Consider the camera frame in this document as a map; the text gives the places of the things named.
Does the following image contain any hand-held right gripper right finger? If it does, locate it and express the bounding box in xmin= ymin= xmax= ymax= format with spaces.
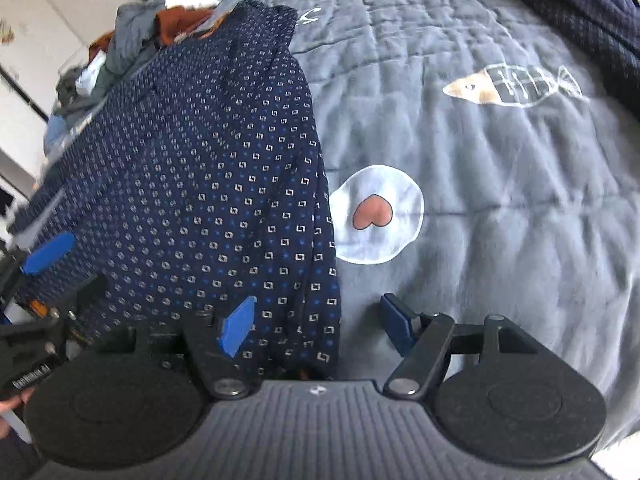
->
xmin=380 ymin=293 xmax=538 ymax=401

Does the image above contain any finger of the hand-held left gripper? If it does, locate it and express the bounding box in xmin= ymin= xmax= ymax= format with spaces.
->
xmin=0 ymin=233 xmax=77 ymax=306

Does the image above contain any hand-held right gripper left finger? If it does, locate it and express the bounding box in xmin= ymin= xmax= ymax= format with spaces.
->
xmin=97 ymin=296 xmax=258 ymax=401

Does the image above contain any navy patterned shirt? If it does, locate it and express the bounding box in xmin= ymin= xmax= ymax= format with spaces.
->
xmin=10 ymin=0 xmax=343 ymax=381

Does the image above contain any person's left hand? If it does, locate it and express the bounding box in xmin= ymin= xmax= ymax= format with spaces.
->
xmin=0 ymin=391 xmax=35 ymax=436

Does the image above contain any grey quilted printed blanket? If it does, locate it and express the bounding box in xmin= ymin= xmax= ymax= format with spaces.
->
xmin=215 ymin=0 xmax=640 ymax=461

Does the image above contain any light blue garment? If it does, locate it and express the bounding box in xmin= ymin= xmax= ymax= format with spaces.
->
xmin=45 ymin=55 xmax=108 ymax=156

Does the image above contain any grey crumpled garment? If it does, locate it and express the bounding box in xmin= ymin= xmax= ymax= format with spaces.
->
xmin=55 ymin=2 xmax=166 ymax=111

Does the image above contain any white wardrobe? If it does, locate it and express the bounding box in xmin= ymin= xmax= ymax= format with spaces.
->
xmin=0 ymin=0 xmax=166 ymax=241

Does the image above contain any rust brown garment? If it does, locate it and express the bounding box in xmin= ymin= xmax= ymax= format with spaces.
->
xmin=90 ymin=7 xmax=216 ymax=61

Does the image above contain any dark navy dotted garment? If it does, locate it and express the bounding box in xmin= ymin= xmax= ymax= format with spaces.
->
xmin=530 ymin=0 xmax=640 ymax=121

